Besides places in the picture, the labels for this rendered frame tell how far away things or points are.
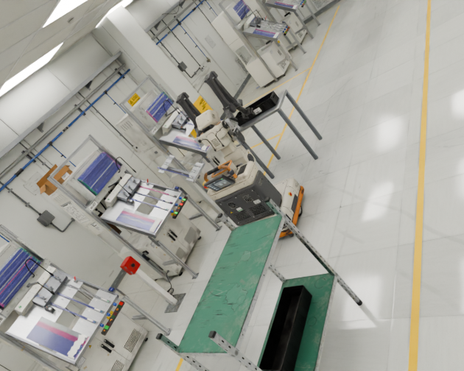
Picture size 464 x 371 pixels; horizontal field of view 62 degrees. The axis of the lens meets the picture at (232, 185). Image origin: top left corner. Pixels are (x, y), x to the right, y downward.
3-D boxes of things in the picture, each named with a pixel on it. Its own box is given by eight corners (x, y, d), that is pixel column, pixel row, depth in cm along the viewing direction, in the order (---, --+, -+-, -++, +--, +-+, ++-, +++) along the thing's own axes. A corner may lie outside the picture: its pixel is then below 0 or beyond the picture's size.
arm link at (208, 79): (199, 79, 372) (207, 73, 366) (206, 74, 382) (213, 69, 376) (227, 117, 383) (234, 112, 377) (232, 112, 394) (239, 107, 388)
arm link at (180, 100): (171, 99, 398) (178, 95, 392) (178, 95, 408) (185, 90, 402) (198, 135, 409) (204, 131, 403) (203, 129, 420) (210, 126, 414)
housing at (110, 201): (133, 182, 490) (132, 174, 480) (113, 210, 459) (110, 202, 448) (128, 181, 492) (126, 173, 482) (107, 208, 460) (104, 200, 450)
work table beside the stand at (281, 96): (317, 158, 460) (278, 107, 431) (271, 179, 503) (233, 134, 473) (322, 137, 492) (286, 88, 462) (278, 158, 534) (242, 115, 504)
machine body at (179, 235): (204, 233, 518) (172, 203, 495) (181, 277, 473) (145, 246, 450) (174, 242, 561) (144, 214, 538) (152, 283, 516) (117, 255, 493)
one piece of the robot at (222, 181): (243, 183, 364) (226, 174, 349) (216, 195, 385) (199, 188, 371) (243, 173, 369) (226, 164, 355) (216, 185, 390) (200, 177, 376)
